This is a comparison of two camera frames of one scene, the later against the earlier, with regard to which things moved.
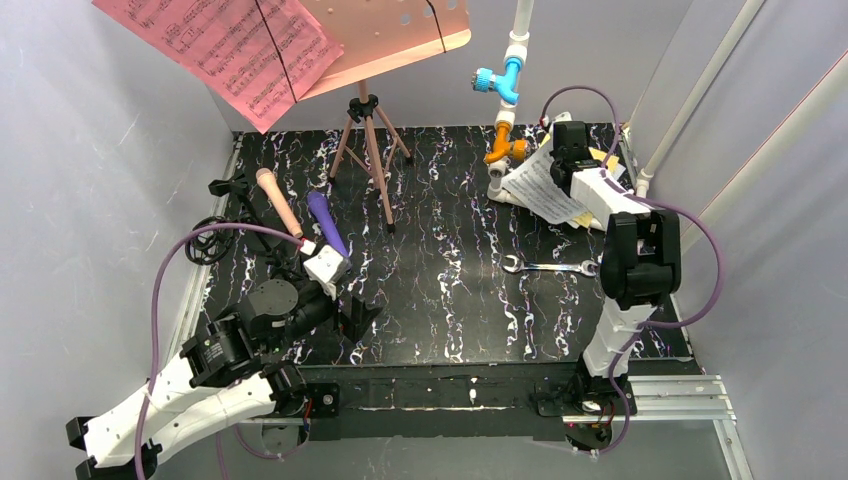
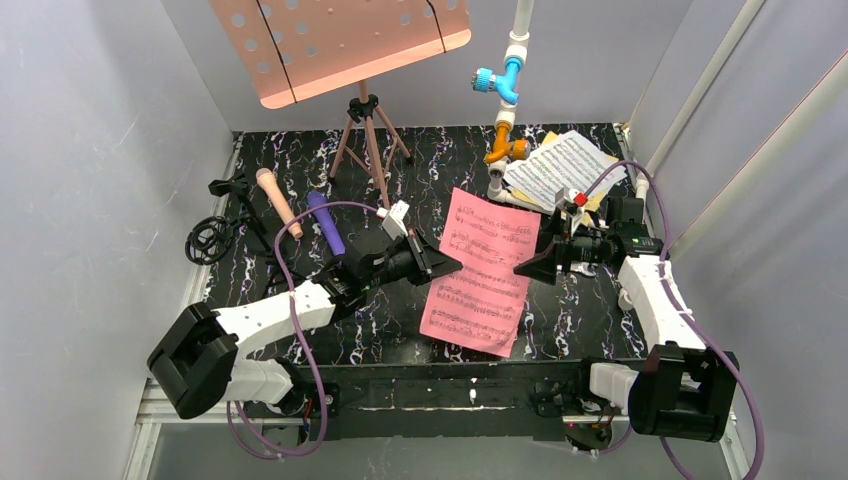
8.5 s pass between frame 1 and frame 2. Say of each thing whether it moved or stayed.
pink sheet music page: moved
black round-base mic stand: stayed
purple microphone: stayed
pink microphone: stayed
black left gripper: moved
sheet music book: stayed
